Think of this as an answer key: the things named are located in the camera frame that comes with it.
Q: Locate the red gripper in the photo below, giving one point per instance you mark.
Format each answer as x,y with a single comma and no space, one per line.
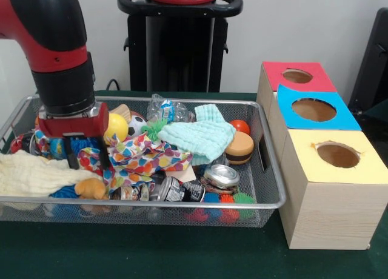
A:
73,126

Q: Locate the orange plush toy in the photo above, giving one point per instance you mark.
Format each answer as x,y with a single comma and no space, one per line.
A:
91,188

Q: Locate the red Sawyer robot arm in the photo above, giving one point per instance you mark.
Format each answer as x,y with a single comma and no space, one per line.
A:
57,48

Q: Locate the shallow clear mesh bin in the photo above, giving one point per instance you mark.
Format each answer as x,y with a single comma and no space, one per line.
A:
260,188

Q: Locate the wooden box with three holes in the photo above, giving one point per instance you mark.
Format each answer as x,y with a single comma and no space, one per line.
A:
327,206

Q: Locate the blue spiky ball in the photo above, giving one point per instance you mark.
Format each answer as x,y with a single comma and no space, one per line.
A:
85,145
62,193

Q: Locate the large yellow ball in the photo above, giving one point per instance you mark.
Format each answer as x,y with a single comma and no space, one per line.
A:
118,127

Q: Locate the colourful polka dot cloth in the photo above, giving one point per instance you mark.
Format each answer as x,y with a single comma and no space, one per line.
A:
142,161

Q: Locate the cream yellow cloth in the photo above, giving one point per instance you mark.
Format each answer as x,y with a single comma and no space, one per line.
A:
33,174

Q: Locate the crushed clear plastic bottle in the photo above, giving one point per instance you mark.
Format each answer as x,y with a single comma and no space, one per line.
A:
167,109

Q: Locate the mint green cloth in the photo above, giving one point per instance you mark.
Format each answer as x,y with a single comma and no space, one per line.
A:
203,136

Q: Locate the dark green table cloth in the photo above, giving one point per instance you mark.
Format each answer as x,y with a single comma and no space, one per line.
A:
151,255

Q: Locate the crushed silver can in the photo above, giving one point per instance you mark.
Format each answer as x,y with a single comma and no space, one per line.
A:
222,176

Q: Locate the toy hamburger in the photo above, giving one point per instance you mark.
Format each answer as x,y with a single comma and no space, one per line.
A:
240,148

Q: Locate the red ball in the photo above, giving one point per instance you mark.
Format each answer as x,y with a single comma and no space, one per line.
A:
241,126

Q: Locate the black stand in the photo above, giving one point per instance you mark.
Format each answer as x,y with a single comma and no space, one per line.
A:
373,67

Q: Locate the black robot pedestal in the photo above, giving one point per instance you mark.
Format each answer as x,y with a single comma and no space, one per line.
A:
179,48

